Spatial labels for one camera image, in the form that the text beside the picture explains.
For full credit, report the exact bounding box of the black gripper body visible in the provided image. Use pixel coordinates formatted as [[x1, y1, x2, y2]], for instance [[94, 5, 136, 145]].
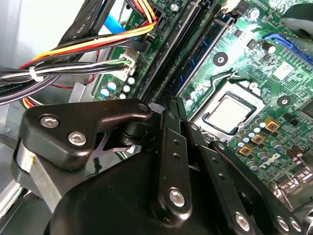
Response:
[[44, 149, 230, 235]]

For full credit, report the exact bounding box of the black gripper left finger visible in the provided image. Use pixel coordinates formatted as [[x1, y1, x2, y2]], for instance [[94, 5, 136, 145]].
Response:
[[10, 94, 193, 222]]

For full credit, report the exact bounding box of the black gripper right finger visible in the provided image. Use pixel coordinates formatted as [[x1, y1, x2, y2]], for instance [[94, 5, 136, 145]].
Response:
[[176, 97, 307, 235]]

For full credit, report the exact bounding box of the blue RAM stick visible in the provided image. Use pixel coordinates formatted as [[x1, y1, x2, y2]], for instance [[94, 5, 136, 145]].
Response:
[[175, 17, 237, 97]]

